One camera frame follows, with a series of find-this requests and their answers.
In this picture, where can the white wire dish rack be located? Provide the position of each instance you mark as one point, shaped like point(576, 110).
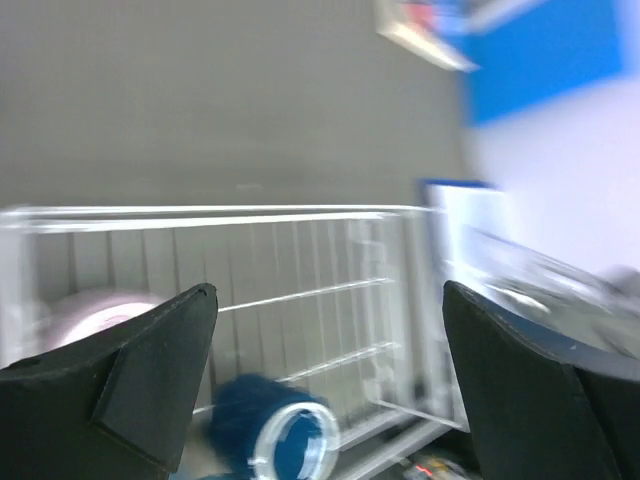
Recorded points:
point(335, 300)

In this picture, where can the paperback book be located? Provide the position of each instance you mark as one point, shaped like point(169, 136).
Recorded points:
point(436, 31)

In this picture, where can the pink mug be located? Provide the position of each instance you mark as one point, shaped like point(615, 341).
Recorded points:
point(88, 312)

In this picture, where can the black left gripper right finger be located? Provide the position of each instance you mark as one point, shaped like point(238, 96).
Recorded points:
point(540, 405)

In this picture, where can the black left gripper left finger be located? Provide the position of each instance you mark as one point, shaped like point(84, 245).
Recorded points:
point(114, 405)

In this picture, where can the dark blue mug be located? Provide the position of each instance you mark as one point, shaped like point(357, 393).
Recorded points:
point(265, 429)

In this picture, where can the blue folder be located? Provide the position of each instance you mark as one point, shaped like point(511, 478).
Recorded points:
point(542, 52)

